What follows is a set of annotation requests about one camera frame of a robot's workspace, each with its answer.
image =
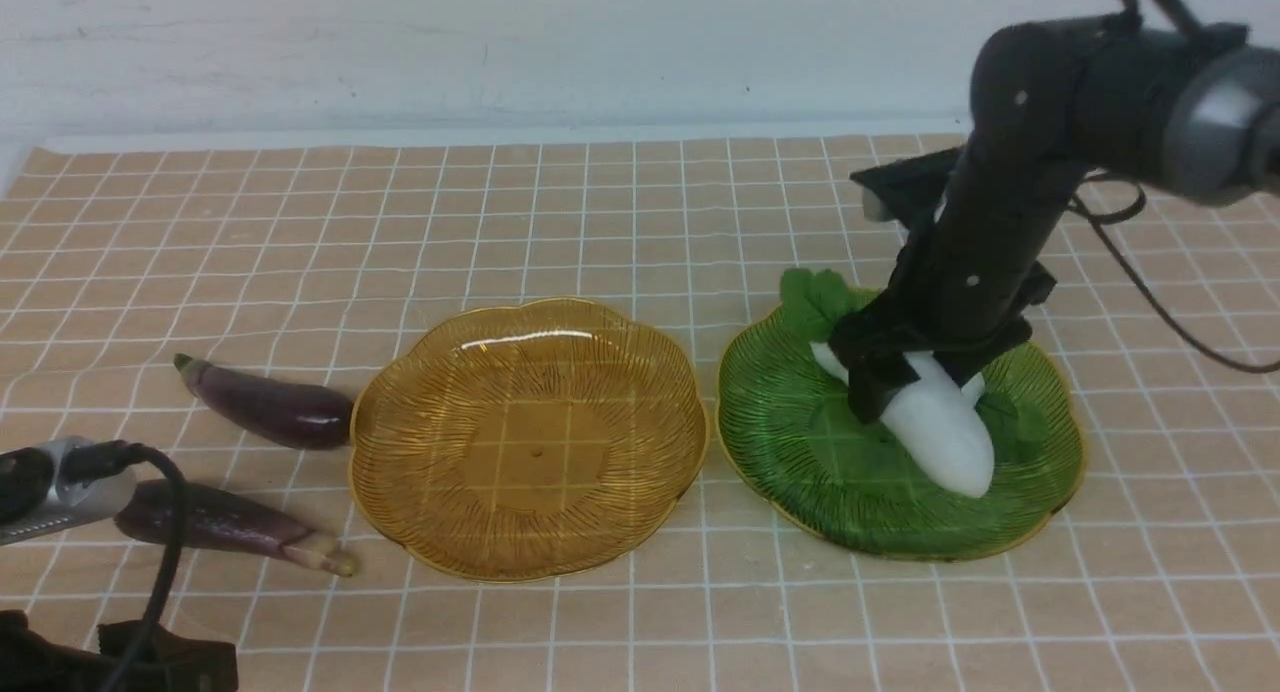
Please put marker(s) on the green glass plate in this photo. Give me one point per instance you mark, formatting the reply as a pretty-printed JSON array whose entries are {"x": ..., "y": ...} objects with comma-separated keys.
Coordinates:
[{"x": 787, "y": 430}]

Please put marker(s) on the checked beige tablecloth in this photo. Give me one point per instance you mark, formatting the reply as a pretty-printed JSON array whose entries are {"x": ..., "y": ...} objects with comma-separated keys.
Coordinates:
[{"x": 324, "y": 263}]

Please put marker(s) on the amber glass plate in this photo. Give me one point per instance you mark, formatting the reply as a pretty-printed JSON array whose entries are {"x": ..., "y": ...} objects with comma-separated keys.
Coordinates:
[{"x": 517, "y": 443}]

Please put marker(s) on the white radish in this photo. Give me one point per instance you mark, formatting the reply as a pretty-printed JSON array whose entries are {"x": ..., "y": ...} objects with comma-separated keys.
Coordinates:
[
  {"x": 937, "y": 423},
  {"x": 830, "y": 362}
]

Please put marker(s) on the white radish front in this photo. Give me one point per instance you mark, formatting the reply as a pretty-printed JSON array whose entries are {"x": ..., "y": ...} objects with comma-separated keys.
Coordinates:
[{"x": 937, "y": 423}]

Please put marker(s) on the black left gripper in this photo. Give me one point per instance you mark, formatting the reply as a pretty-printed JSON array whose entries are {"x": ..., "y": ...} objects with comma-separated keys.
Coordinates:
[{"x": 29, "y": 662}]

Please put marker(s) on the white radish back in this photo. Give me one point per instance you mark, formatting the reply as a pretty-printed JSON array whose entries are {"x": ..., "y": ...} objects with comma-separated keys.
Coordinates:
[{"x": 830, "y": 362}]

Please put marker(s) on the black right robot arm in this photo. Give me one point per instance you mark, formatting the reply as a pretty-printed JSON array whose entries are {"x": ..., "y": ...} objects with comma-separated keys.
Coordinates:
[{"x": 1192, "y": 114}]

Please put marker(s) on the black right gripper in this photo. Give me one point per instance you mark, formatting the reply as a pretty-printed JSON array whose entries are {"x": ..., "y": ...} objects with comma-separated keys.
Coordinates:
[{"x": 872, "y": 339}]

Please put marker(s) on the purple eggplant pale tip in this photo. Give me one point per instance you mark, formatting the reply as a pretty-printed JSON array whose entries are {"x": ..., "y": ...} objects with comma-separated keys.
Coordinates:
[{"x": 219, "y": 520}]

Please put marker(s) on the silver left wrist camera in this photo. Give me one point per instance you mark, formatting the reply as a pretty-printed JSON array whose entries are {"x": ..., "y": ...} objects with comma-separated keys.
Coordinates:
[{"x": 61, "y": 485}]

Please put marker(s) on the purple eggplant green stem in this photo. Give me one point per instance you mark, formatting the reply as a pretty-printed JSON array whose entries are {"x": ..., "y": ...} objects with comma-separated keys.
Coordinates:
[{"x": 295, "y": 415}]

